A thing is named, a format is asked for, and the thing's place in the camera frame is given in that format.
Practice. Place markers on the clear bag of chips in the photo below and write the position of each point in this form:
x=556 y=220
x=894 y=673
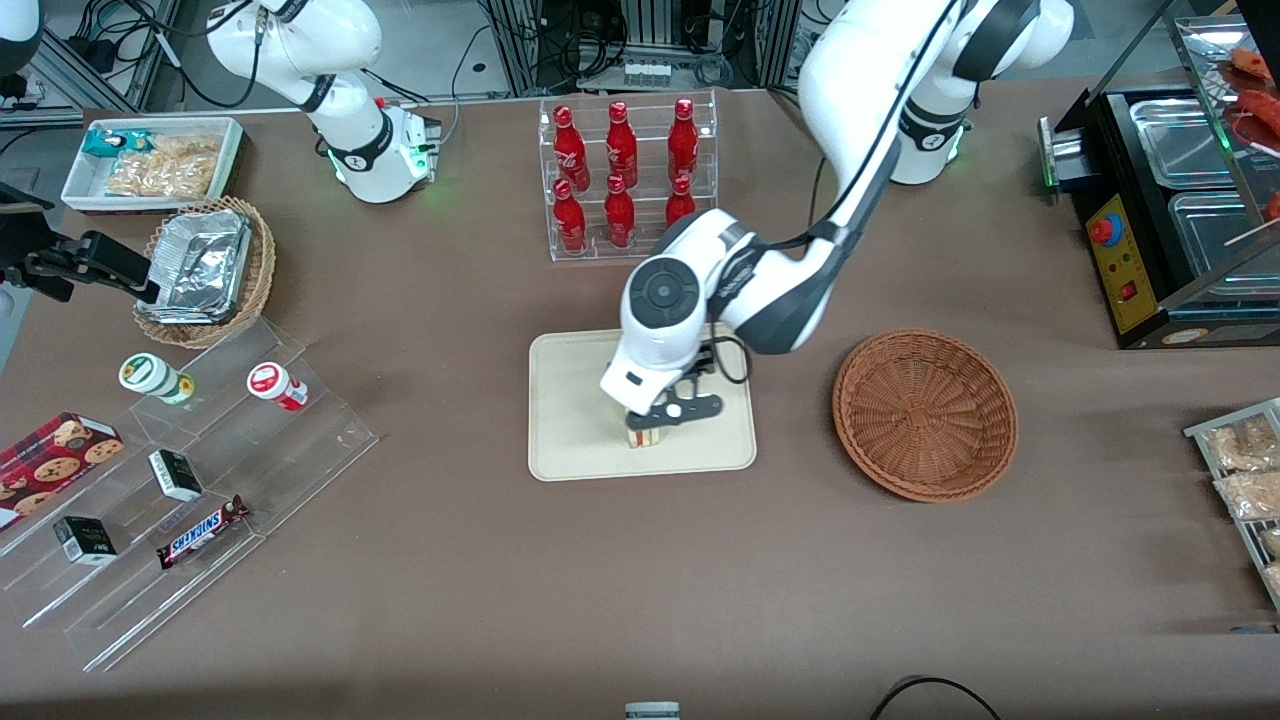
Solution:
x=165 y=170

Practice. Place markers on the clear acrylic bottle rack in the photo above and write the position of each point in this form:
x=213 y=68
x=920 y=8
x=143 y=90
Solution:
x=645 y=130

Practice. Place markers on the white plastic bin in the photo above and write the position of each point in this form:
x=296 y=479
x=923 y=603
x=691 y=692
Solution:
x=80 y=185

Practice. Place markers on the red lid snack cup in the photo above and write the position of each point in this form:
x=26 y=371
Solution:
x=275 y=385

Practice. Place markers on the aluminium foil container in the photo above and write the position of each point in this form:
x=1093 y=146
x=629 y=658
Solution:
x=200 y=265

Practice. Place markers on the clear bag of snacks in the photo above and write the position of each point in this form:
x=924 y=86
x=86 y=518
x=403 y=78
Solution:
x=1250 y=495
x=1240 y=445
x=1272 y=542
x=1274 y=580

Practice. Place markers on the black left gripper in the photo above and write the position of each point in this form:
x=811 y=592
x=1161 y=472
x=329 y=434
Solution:
x=703 y=361

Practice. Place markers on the white power strip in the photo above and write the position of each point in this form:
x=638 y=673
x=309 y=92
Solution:
x=647 y=72

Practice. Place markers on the snickers chocolate bar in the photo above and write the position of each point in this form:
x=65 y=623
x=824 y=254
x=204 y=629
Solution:
x=200 y=533

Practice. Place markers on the small black carton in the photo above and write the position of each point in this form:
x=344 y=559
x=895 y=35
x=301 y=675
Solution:
x=85 y=540
x=175 y=475

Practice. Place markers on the steel warmer pan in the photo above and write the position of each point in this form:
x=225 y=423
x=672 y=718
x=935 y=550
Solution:
x=1180 y=145
x=1215 y=240

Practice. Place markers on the teal snack packet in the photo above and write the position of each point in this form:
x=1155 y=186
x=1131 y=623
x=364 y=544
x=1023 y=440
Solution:
x=110 y=142

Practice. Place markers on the small wicker basket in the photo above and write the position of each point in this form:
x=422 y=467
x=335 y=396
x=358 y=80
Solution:
x=262 y=260

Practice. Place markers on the grey device edge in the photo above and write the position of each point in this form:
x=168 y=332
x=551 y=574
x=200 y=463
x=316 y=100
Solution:
x=652 y=711

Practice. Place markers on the red cola bottle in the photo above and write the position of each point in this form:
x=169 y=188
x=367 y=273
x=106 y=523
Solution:
x=621 y=145
x=680 y=205
x=619 y=215
x=570 y=220
x=683 y=140
x=570 y=150

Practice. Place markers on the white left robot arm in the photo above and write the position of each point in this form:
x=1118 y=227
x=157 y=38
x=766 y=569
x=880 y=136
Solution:
x=860 y=100

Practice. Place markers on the black food warmer machine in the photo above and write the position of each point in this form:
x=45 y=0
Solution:
x=1125 y=270

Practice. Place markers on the red cookie box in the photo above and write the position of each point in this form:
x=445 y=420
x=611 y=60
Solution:
x=50 y=465

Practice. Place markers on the triangle sandwich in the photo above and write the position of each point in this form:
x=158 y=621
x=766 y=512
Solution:
x=647 y=438

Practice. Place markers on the green lid snack cup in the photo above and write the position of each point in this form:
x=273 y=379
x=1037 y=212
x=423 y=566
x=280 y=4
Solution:
x=150 y=375

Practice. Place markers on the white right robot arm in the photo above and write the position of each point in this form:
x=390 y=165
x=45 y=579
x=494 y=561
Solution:
x=350 y=120

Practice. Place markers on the large brown wicker basket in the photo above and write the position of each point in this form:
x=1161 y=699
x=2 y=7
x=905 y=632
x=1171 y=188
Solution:
x=925 y=415

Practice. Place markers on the clear acrylic step shelf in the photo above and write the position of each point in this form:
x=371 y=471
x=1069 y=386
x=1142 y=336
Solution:
x=300 y=450

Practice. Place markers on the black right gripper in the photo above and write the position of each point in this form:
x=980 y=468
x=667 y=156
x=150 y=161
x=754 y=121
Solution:
x=58 y=262

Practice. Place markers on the beige plastic tray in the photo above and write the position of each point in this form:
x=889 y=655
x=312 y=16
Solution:
x=575 y=420

